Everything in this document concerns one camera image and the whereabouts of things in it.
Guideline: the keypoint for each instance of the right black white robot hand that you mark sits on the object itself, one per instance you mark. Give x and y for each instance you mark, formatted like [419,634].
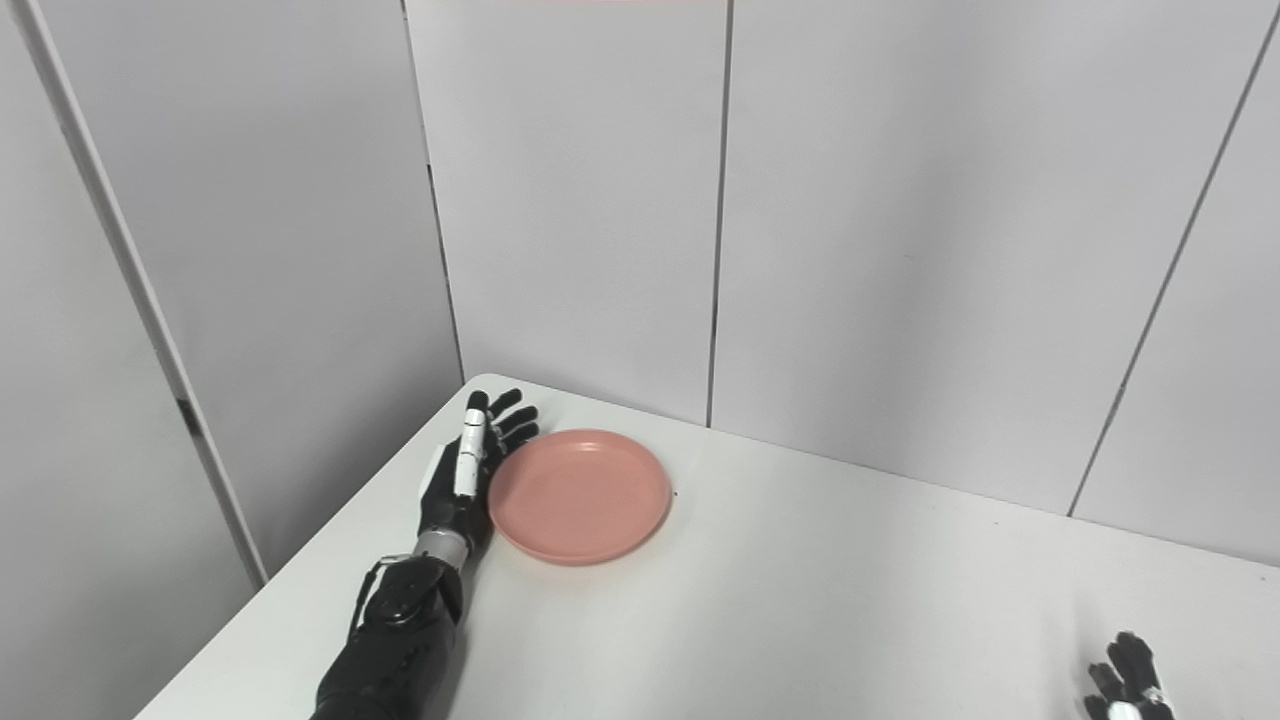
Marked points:
[1128,685]

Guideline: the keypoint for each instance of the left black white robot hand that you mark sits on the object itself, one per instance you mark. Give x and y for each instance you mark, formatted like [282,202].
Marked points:
[460,490]

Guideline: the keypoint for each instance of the pink round plate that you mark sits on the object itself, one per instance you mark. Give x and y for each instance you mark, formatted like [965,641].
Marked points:
[580,495]

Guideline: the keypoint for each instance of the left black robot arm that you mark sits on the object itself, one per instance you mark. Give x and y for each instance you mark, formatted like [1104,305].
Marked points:
[395,650]

